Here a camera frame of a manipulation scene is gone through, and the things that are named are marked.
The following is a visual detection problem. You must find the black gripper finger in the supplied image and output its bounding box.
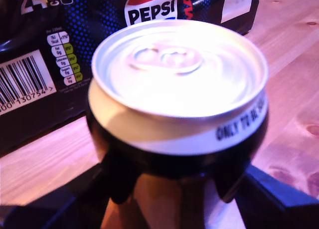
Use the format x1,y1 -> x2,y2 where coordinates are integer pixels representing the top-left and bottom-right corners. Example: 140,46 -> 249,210
0,164 -> 135,229
216,164 -> 319,229

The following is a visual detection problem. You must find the black Pepsi Max multipack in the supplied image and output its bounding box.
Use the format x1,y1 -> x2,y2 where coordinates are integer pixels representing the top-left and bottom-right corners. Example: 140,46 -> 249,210
0,0 -> 260,157

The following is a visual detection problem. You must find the black Pepsi Max can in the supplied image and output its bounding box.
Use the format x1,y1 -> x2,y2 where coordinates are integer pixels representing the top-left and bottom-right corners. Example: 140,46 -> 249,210
86,19 -> 270,229

